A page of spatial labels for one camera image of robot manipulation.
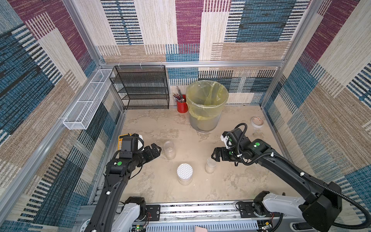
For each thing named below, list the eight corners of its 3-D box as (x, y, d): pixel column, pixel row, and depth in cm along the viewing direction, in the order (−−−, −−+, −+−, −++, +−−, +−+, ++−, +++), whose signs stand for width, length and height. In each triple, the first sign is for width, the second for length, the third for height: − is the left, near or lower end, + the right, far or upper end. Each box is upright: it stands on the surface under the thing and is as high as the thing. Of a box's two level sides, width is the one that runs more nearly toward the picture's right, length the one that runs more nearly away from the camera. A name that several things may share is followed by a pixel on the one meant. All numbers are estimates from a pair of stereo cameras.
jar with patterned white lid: (178, 185, 84) (176, 178, 74) (178, 172, 89) (177, 163, 79) (192, 185, 84) (193, 178, 74) (192, 172, 89) (192, 163, 79)
